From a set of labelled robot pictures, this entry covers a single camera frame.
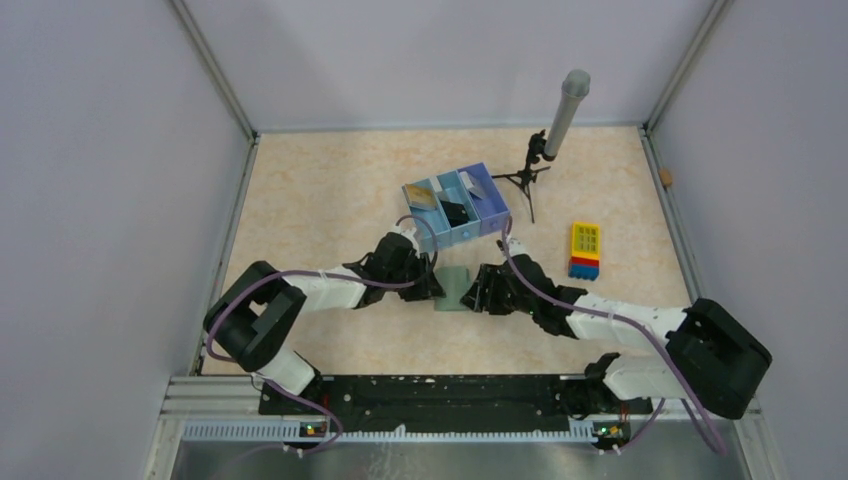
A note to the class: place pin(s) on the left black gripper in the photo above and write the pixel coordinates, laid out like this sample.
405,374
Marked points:
427,289

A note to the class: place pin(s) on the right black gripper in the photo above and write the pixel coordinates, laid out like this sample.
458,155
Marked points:
481,295

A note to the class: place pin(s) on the green leather card holder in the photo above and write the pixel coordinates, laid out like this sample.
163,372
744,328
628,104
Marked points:
455,282

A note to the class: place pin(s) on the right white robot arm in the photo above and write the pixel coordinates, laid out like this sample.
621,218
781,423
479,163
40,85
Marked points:
700,353

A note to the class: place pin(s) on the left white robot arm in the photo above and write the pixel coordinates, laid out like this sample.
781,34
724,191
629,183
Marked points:
252,319

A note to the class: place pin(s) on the light blue card tray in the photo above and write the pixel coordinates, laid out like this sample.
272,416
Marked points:
432,229

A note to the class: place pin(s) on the middle blue card tray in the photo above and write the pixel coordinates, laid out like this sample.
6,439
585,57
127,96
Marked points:
450,188

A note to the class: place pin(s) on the purple card tray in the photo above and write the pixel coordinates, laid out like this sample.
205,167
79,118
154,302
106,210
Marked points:
492,211

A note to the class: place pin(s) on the coloured toy brick block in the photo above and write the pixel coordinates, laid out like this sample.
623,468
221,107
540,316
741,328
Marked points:
585,249

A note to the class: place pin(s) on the grey cylinder on tripod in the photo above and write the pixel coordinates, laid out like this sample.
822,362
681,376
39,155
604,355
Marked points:
575,87

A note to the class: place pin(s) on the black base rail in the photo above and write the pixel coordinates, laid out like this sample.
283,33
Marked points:
455,403

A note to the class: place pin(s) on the small brown wall piece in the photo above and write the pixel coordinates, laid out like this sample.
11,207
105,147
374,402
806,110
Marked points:
665,177

